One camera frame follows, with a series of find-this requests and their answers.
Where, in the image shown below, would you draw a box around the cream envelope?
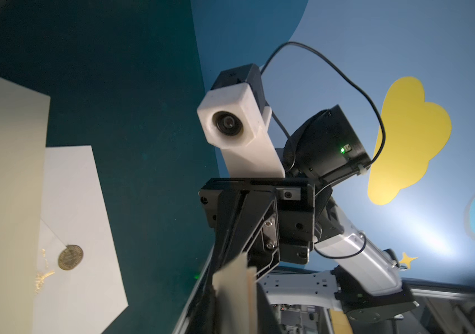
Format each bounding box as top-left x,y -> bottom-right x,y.
0,77 -> 50,333

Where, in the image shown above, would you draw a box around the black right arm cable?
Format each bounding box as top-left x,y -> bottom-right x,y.
259,40 -> 387,168

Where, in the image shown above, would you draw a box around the round gold wax seal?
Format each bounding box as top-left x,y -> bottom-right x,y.
57,244 -> 84,271

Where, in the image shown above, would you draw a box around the white envelope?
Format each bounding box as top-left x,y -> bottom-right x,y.
32,146 -> 128,333

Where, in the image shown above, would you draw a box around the pink lined letter paper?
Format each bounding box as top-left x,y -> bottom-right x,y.
212,253 -> 258,334

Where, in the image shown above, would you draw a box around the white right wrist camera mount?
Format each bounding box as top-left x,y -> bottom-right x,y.
197,63 -> 286,178

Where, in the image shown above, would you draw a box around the aluminium front rail platform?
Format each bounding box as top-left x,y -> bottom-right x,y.
174,248 -> 475,333

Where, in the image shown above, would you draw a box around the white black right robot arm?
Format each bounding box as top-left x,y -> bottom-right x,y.
198,103 -> 417,323

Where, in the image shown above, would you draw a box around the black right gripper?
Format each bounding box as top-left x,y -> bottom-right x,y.
199,178 -> 315,276

